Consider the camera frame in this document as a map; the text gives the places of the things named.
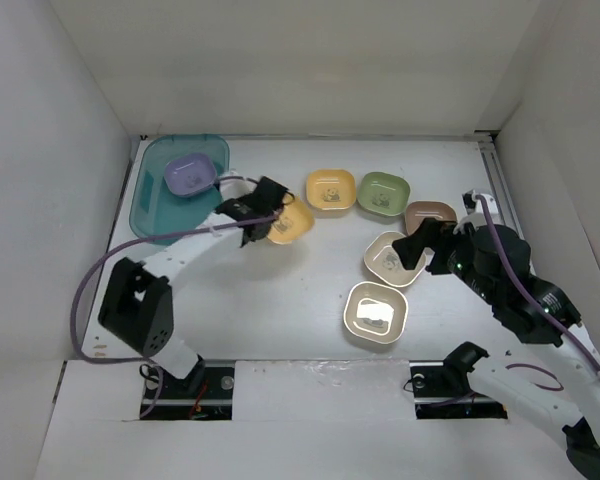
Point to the teal transparent plastic bin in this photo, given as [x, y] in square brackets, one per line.
[155, 210]

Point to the purple panda plate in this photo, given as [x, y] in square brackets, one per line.
[190, 175]

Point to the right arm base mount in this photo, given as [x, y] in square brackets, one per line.
[441, 390]

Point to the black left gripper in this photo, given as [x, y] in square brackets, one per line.
[240, 200]

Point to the brown panda plate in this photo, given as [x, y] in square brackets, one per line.
[417, 211]

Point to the yellow panda plate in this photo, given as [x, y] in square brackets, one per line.
[331, 189]
[295, 220]

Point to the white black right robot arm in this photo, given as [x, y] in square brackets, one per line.
[494, 263]

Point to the cream panda plate lower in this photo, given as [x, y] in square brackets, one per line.
[376, 313]

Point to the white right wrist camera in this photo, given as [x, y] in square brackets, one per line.
[477, 203]

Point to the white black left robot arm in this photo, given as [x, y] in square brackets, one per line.
[138, 304]

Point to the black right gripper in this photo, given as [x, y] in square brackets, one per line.
[427, 233]

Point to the green panda plate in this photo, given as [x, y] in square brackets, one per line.
[383, 194]

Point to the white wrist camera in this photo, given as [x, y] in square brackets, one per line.
[235, 186]
[477, 203]

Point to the beige panda plate upper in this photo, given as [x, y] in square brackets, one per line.
[382, 260]

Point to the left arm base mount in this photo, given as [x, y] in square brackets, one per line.
[209, 398]

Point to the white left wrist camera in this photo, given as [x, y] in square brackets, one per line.
[235, 186]

